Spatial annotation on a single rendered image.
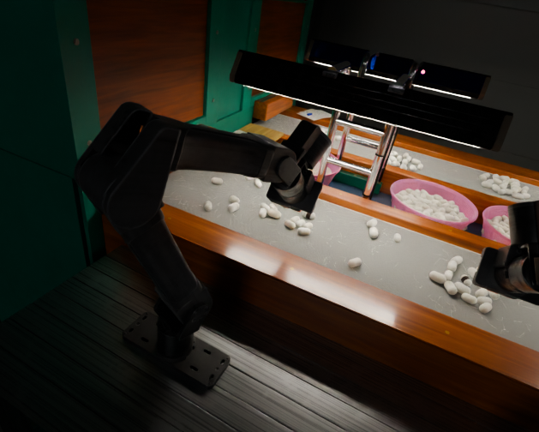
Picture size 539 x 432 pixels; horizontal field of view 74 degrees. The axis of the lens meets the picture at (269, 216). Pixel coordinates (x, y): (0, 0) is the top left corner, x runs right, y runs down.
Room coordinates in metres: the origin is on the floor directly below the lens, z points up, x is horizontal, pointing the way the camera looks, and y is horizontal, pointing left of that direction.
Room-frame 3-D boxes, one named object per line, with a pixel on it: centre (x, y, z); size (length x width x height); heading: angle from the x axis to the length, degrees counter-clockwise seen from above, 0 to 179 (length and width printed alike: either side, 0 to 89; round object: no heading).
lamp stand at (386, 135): (0.93, -0.18, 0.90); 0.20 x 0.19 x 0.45; 71
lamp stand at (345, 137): (1.31, -0.32, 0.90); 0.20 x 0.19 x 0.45; 71
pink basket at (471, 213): (1.03, -0.50, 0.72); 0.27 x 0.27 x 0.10
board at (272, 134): (1.25, 0.12, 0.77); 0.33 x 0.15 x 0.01; 161
